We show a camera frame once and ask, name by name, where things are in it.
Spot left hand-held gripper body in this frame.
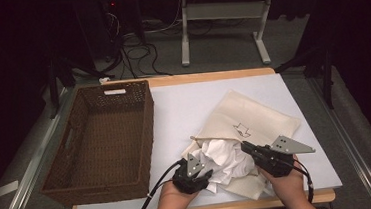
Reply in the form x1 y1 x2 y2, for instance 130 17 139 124
169 151 211 197

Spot cream drawstring bag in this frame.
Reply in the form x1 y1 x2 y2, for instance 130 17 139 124
176 84 308 207

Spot black floor cables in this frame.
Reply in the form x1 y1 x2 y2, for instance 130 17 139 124
114 39 173 82

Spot brown wicker basket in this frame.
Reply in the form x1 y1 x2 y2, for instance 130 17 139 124
32 79 162 209

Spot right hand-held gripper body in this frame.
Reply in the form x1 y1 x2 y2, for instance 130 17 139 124
251 132 318 180

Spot white garment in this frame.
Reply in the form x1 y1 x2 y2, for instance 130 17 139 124
189 135 259 196

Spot person's right hand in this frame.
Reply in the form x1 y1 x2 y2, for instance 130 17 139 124
257 154 311 209

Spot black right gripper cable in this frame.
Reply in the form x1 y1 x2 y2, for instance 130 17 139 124
291 156 317 206

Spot metal floor rail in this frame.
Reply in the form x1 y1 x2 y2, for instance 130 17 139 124
306 73 371 209
0 86 85 209

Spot white table sheet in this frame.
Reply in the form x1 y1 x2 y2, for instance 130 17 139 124
65 68 344 209

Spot black metal stand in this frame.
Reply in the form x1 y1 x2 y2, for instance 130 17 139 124
43 51 115 120
272 37 339 114

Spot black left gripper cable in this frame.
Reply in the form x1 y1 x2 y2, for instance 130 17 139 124
128 158 187 209

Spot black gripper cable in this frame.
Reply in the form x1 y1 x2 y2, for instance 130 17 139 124
291 156 317 206
128 158 187 209

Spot white desk frame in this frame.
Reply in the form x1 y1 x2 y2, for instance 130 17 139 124
176 0 281 72

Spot dark computer case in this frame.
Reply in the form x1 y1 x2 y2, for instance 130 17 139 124
73 0 128 66

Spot person's left hand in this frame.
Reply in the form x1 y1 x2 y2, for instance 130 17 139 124
150 178 201 209

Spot white floor tape strip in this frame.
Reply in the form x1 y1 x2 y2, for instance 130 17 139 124
0 180 21 199

